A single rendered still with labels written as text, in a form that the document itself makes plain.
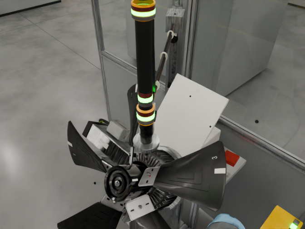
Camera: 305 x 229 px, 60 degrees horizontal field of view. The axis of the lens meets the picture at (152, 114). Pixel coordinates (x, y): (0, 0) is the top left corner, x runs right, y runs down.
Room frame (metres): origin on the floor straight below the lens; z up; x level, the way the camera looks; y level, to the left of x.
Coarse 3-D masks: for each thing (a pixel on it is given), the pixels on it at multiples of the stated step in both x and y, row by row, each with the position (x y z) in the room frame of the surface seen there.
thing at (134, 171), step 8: (112, 168) 0.56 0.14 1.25; (120, 168) 0.55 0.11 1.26; (128, 168) 0.55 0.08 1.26; (136, 168) 0.57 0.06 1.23; (144, 168) 0.59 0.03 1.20; (112, 176) 0.54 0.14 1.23; (120, 176) 0.53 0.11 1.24; (128, 176) 0.52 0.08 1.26; (136, 176) 0.53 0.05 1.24; (104, 184) 0.53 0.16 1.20; (112, 184) 0.52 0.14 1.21; (120, 184) 0.51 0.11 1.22; (128, 184) 0.50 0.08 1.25; (136, 184) 0.51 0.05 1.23; (112, 192) 0.50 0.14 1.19; (120, 192) 0.49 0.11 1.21; (128, 192) 0.48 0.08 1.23; (136, 192) 0.50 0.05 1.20; (144, 192) 0.53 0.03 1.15; (120, 200) 0.47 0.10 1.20
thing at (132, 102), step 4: (132, 88) 0.82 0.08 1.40; (128, 92) 0.84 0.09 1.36; (136, 92) 0.77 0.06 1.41; (128, 96) 0.83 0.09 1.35; (136, 96) 0.75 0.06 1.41; (128, 100) 0.82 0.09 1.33; (132, 100) 0.78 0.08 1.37; (136, 100) 0.74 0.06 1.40; (128, 104) 0.82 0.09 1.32; (132, 104) 0.76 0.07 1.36; (136, 104) 0.72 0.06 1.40; (132, 108) 0.75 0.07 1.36; (136, 108) 0.71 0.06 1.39; (132, 112) 0.73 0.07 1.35; (136, 112) 0.69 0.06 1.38; (132, 116) 0.71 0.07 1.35; (136, 116) 0.68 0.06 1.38; (132, 120) 0.69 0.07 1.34; (136, 120) 0.67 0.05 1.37; (132, 124) 0.68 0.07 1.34; (136, 124) 0.65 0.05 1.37; (132, 128) 0.67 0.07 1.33; (136, 128) 0.64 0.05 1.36; (132, 132) 0.65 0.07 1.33; (132, 136) 0.64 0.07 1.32; (132, 140) 0.62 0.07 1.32; (132, 144) 0.61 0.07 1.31
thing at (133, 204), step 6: (138, 198) 0.50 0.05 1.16; (144, 198) 0.50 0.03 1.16; (126, 204) 0.47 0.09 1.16; (132, 204) 0.48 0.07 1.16; (138, 204) 0.48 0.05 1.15; (144, 204) 0.48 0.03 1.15; (150, 204) 0.48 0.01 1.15; (138, 210) 0.46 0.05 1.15; (144, 210) 0.46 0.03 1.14; (150, 210) 0.46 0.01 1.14; (132, 216) 0.44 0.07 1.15; (138, 216) 0.44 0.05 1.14
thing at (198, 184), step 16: (176, 160) 0.57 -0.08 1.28; (192, 160) 0.54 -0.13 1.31; (208, 160) 0.52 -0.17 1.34; (224, 160) 0.50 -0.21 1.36; (160, 176) 0.51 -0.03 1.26; (176, 176) 0.49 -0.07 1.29; (192, 176) 0.48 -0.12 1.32; (208, 176) 0.46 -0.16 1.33; (224, 176) 0.45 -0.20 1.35; (176, 192) 0.44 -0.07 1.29; (192, 192) 0.43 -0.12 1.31; (208, 192) 0.42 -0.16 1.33; (208, 208) 0.37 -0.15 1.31
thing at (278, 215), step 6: (276, 210) 0.50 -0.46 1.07; (282, 210) 0.50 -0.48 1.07; (270, 216) 0.48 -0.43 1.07; (276, 216) 0.48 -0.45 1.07; (282, 216) 0.48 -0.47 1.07; (288, 216) 0.48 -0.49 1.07; (264, 222) 0.46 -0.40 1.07; (270, 222) 0.46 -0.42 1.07; (276, 222) 0.46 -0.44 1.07; (282, 222) 0.46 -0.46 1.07; (288, 222) 0.46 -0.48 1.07; (300, 222) 0.46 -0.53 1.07; (264, 228) 0.44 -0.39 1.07; (270, 228) 0.44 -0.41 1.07; (276, 228) 0.44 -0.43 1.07; (282, 228) 0.44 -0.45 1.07; (288, 228) 0.44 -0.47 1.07
